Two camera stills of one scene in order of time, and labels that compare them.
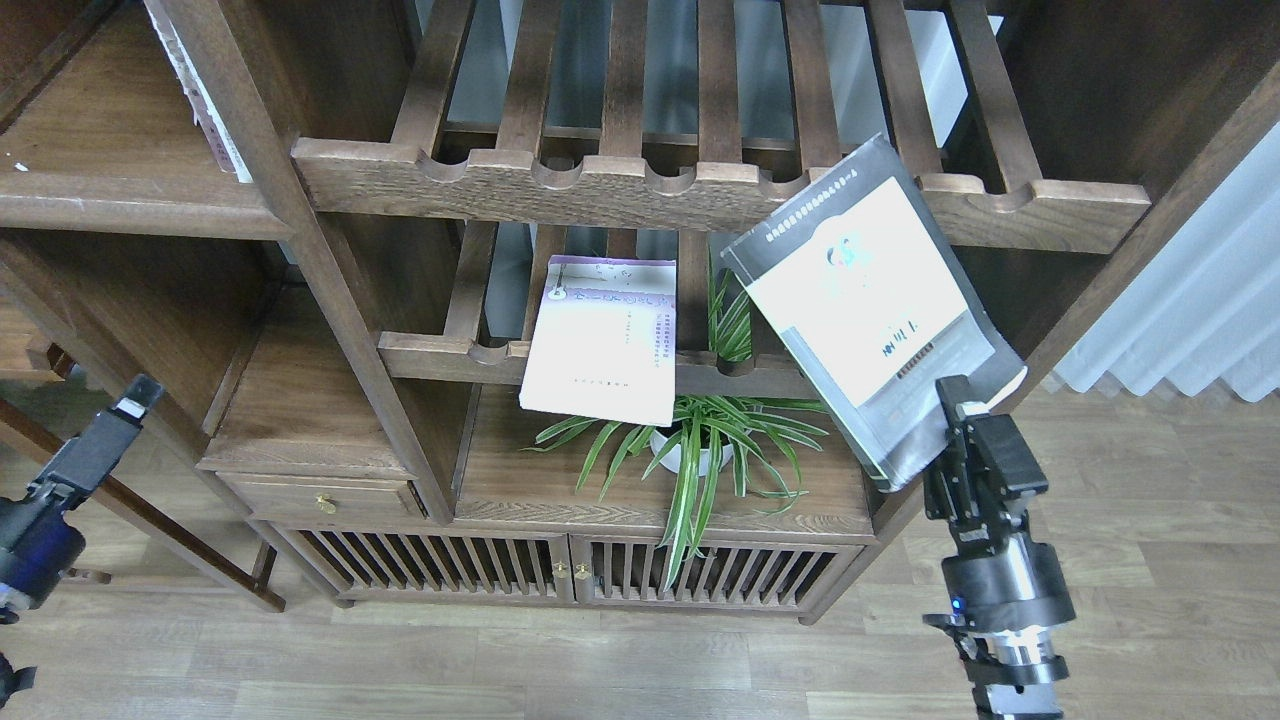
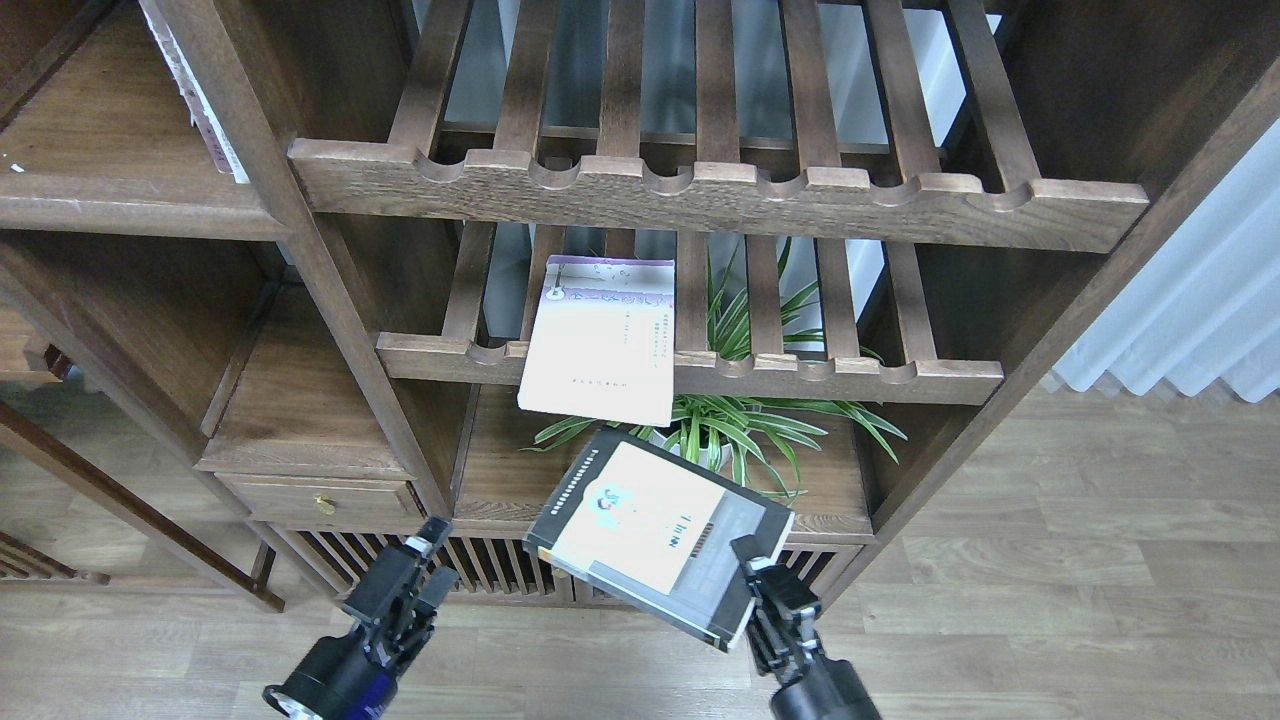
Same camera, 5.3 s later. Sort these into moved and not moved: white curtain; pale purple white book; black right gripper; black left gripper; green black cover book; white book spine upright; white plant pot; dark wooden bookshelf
Moved: black right gripper; green black cover book; black left gripper
Not moved: dark wooden bookshelf; white curtain; white plant pot; pale purple white book; white book spine upright
